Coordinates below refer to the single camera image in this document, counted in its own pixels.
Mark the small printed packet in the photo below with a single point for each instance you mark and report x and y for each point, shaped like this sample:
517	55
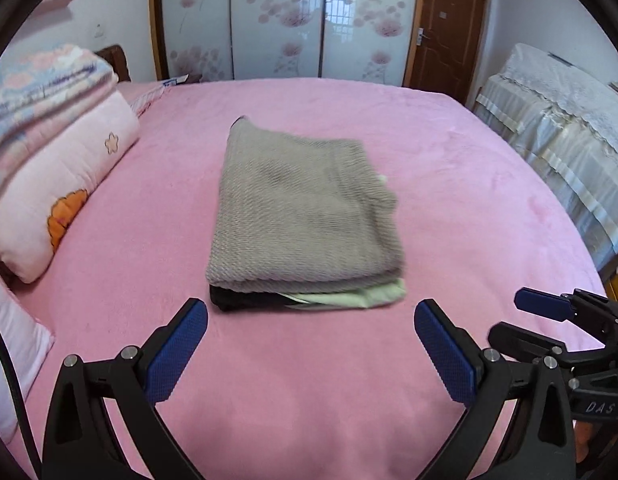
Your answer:
174	81

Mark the brown wooden headboard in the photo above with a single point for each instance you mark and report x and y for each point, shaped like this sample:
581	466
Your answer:
116	62

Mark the brown wooden door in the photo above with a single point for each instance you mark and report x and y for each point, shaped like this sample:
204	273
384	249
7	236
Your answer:
449	30

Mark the pink wall shelf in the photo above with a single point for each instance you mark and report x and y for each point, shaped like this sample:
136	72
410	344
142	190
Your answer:
61	4

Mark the striped floral folded blanket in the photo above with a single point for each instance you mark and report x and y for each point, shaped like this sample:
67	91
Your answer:
44	90

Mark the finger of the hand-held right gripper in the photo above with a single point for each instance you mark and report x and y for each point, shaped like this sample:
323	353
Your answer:
539	302
519	337

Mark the floral sliding door wardrobe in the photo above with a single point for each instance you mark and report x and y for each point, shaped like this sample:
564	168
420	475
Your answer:
279	15

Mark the pink bed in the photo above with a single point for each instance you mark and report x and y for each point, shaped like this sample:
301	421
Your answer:
314	385

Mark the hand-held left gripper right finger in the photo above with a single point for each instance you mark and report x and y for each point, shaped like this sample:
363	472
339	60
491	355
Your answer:
446	355

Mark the white lace covered furniture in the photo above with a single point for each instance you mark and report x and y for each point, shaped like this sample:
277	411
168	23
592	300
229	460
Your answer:
559	125

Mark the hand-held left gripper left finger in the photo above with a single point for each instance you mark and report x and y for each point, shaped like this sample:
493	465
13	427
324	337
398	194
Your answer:
176	352

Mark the white pillow with blue print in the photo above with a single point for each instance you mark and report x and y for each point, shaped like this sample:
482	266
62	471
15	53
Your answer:
14	350

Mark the light green garment black trim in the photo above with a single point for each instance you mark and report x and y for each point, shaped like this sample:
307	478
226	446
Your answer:
359	300

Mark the pink pillow with flowers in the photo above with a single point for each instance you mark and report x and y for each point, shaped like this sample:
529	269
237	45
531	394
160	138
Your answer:
54	185

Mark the grey knit sweater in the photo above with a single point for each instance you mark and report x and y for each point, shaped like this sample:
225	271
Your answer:
304	210

